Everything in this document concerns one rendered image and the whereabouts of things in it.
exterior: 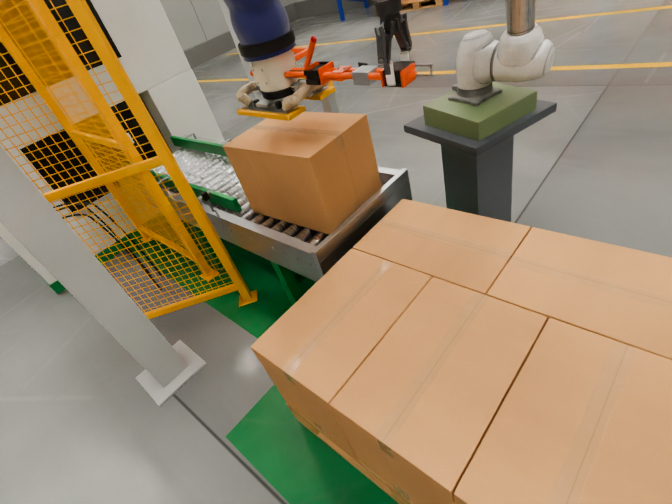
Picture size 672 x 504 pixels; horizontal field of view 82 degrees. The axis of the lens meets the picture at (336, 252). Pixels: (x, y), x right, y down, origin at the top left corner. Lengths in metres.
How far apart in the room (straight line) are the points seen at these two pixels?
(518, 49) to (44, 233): 1.96
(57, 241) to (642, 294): 2.04
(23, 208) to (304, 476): 1.46
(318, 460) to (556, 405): 0.98
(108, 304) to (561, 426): 1.75
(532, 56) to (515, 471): 1.46
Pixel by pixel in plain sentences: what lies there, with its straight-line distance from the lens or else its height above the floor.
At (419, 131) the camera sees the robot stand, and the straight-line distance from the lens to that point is 2.06.
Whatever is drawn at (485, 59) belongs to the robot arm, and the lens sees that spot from 1.93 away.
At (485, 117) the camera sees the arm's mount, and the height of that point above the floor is 0.84.
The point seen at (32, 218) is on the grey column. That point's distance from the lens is 1.83.
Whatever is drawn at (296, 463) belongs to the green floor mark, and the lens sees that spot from 1.81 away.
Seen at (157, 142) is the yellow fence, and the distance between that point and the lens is 2.01.
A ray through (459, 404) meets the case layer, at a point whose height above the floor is 0.54.
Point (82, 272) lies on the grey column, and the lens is 1.92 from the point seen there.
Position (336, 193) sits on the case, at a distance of 1.72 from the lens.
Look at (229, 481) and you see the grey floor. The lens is 1.91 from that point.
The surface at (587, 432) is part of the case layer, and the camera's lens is 1.18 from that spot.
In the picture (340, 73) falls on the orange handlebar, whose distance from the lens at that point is 1.49.
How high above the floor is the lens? 1.58
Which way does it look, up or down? 38 degrees down
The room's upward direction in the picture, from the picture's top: 19 degrees counter-clockwise
